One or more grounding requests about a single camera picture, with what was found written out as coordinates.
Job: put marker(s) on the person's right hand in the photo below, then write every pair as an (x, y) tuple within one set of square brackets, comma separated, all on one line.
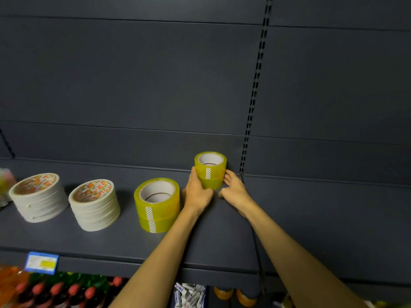
[(237, 194)]

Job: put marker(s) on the person's left hand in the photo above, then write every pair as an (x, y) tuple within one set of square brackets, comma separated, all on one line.
[(196, 197)]

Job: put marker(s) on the person's left thumb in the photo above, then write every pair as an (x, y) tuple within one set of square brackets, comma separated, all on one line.
[(207, 193)]

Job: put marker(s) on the person's right thumb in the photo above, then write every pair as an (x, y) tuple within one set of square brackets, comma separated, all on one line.
[(222, 193)]

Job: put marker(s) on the small yellow tape roll pack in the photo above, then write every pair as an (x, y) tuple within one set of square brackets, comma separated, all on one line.
[(212, 176)]

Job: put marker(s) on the person's right forearm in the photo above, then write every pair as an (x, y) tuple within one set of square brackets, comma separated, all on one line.
[(289, 256)]

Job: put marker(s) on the person's left forearm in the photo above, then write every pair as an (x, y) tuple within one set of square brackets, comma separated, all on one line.
[(160, 263)]

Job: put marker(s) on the dark grey metal shelf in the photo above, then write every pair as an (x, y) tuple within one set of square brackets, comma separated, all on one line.
[(224, 240)]

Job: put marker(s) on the large yellow tape roll pack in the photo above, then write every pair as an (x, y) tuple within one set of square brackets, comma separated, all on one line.
[(160, 211)]

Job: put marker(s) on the orange tape roll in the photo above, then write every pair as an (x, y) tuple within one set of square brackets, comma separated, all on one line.
[(245, 298), (223, 293)]

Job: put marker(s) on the pack of small white items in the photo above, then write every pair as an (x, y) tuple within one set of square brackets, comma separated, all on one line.
[(189, 296)]

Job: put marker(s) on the stack of white tape rolls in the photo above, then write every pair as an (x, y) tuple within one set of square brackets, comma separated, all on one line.
[(40, 202), (96, 210)]

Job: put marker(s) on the row of red-capped bottles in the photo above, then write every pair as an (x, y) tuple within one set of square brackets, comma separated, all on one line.
[(57, 291)]

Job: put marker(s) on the blue and yellow price tag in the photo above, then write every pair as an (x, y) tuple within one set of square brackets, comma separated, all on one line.
[(41, 263)]

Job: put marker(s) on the orange plastic packet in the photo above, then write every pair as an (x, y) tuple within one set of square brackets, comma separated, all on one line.
[(8, 280)]

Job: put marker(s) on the slotted shelf upright rail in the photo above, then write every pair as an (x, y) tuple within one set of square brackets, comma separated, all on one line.
[(257, 76), (7, 144)]

